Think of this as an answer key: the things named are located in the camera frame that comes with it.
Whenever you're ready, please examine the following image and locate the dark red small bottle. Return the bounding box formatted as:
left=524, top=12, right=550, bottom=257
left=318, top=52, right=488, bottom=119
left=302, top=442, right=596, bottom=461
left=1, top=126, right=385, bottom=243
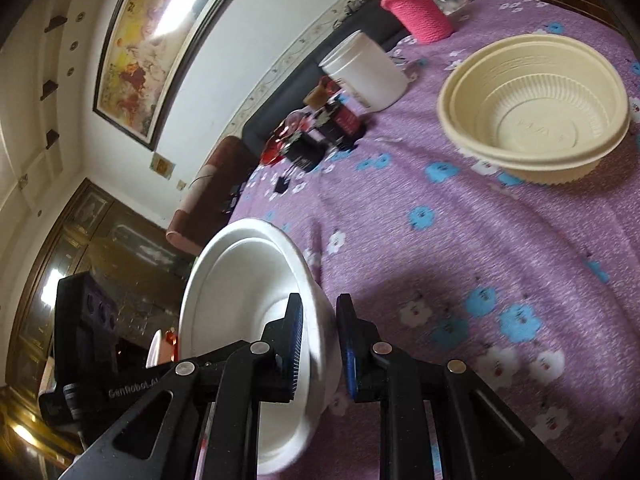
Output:
left=315, top=100, right=368, bottom=151

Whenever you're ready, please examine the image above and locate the small red scalloped plate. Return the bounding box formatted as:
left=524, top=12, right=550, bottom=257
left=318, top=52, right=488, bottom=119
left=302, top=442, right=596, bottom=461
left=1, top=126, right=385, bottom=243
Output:
left=260, top=120, right=301, bottom=166

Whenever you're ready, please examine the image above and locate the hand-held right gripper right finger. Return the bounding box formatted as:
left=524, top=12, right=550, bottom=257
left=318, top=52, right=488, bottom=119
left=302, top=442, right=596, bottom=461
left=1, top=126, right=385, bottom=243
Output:
left=336, top=294, right=576, bottom=480

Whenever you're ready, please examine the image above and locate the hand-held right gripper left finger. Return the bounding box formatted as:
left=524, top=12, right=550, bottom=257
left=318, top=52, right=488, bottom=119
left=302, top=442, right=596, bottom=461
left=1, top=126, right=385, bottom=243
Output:
left=60, top=292, right=306, bottom=480

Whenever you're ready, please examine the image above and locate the glass-front wooden cabinet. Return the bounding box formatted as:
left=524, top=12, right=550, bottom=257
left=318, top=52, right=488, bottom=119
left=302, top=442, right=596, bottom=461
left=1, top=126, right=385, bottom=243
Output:
left=0, top=177, right=196, bottom=461

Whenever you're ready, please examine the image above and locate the black remote control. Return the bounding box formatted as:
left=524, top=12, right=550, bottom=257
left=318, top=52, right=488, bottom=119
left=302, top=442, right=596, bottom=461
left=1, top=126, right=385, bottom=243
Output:
left=222, top=185, right=246, bottom=216

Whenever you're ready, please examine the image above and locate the beige plastic bowl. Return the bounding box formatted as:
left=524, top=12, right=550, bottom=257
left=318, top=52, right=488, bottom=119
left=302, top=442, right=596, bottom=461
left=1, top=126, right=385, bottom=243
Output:
left=437, top=34, right=628, bottom=161
left=442, top=85, right=632, bottom=186

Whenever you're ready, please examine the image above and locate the brown armchair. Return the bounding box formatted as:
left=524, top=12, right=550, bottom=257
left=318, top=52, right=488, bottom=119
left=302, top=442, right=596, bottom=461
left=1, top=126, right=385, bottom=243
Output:
left=166, top=136, right=251, bottom=256

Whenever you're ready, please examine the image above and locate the framed painting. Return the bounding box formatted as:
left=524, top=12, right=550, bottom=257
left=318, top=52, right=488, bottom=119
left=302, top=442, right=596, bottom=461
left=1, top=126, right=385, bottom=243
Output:
left=92, top=0, right=246, bottom=151

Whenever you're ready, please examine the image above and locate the white plastic jar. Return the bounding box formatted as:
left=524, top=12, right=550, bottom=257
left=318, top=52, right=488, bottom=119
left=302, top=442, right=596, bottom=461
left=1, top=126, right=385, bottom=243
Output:
left=318, top=30, right=410, bottom=112

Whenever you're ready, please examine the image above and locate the purple floral tablecloth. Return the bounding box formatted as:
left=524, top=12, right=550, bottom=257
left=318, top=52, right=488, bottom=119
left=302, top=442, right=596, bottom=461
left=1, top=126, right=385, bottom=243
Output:
left=225, top=0, right=640, bottom=480

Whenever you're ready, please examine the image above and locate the small brown jar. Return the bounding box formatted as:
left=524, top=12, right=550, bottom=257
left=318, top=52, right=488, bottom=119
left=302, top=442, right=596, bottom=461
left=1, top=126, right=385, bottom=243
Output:
left=305, top=77, right=343, bottom=108

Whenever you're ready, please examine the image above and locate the bottle in pink knit sleeve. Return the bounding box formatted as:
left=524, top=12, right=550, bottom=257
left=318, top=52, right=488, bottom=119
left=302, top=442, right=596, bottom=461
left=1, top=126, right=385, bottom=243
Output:
left=359, top=0, right=455, bottom=44

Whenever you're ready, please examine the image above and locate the white paper bowl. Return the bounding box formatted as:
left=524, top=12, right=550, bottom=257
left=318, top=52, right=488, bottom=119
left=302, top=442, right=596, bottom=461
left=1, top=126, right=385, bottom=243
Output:
left=146, top=330, right=163, bottom=368
left=178, top=217, right=346, bottom=476

